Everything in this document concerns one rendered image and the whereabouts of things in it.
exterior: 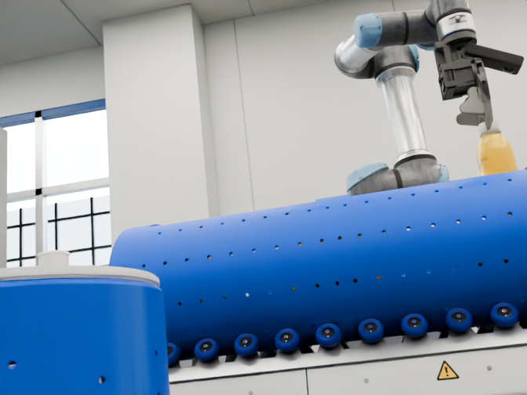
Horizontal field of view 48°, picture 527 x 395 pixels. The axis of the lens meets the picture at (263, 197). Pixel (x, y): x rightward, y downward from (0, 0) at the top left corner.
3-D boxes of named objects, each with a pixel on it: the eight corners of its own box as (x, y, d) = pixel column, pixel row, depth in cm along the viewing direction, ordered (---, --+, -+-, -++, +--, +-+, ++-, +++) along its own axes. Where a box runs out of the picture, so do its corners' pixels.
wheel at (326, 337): (316, 330, 109) (314, 323, 108) (340, 327, 108) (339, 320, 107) (317, 349, 105) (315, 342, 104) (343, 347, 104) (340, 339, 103)
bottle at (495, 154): (507, 224, 119) (488, 137, 124) (536, 215, 113) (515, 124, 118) (481, 223, 116) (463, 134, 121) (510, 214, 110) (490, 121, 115)
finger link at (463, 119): (459, 143, 125) (451, 101, 126) (488, 139, 124) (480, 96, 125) (461, 141, 122) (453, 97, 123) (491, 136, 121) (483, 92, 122)
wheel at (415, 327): (399, 320, 106) (398, 313, 105) (425, 317, 106) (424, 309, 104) (403, 340, 103) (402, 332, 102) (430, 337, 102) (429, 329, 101)
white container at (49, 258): (47, 284, 316) (47, 257, 320) (75, 280, 314) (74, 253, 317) (31, 280, 301) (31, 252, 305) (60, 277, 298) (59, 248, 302)
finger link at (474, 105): (463, 134, 118) (453, 96, 122) (495, 128, 117) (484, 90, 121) (465, 126, 115) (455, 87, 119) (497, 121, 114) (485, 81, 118)
